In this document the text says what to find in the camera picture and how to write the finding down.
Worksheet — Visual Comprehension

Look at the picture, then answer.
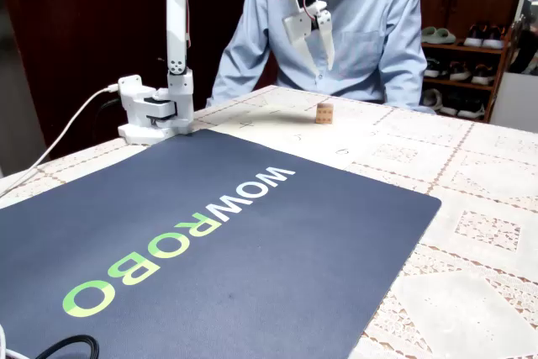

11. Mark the small wooden cube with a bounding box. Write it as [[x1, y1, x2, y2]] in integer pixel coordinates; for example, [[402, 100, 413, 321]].
[[315, 102, 335, 125]]

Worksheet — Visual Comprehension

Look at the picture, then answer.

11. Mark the person in light blue shirt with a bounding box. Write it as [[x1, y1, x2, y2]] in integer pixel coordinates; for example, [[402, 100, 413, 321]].
[[204, 0, 436, 115]]

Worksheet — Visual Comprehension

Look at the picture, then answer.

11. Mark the numbered paper sheet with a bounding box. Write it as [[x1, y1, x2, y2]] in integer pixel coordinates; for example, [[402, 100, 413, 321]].
[[208, 98, 398, 171]]

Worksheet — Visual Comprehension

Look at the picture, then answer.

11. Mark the black white shoe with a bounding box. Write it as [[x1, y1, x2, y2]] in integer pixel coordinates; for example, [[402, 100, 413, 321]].
[[423, 57, 448, 80], [470, 63, 498, 87], [448, 60, 473, 83]]

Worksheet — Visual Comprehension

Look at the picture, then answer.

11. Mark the grey shoe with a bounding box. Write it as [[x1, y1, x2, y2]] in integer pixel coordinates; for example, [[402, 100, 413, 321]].
[[421, 88, 444, 114]]

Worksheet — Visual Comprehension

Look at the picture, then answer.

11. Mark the dark shoe white sole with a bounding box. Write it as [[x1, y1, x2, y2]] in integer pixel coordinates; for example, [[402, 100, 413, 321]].
[[439, 93, 463, 118], [456, 98, 486, 121]]

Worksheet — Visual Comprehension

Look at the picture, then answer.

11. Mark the black orange sneaker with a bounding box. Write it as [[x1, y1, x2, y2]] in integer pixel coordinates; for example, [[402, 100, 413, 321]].
[[482, 24, 506, 51], [463, 22, 488, 49]]

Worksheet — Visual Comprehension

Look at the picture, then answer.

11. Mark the wooden shoe rack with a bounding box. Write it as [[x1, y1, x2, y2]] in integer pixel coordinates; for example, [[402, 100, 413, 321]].
[[419, 24, 517, 124]]

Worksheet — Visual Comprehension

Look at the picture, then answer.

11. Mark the dark bag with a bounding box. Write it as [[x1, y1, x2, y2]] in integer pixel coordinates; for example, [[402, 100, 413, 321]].
[[507, 13, 538, 76]]

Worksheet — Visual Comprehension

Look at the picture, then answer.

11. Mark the white box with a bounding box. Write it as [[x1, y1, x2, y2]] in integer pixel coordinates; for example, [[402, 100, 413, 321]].
[[489, 71, 538, 135]]

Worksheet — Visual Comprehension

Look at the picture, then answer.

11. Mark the white lace tablecloth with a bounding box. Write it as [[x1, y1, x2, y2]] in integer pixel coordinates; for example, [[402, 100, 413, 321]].
[[0, 85, 538, 359]]

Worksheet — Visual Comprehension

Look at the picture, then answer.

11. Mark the navy WOWROBO mat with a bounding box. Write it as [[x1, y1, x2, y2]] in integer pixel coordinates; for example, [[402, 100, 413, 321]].
[[0, 128, 442, 359]]

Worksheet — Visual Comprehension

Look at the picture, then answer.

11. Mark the white USB cable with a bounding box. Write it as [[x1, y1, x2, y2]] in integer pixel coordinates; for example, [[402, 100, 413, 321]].
[[0, 83, 122, 199]]

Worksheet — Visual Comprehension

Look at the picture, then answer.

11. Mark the black power cable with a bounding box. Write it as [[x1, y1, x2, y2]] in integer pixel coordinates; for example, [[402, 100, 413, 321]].
[[97, 97, 124, 125]]

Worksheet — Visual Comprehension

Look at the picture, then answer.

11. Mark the looped black cable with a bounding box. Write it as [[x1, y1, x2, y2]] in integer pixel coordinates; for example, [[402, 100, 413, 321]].
[[34, 334, 101, 359]]

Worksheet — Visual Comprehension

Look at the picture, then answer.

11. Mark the thin white cable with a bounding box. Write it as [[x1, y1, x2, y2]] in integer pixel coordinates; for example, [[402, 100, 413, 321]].
[[0, 324, 31, 359]]

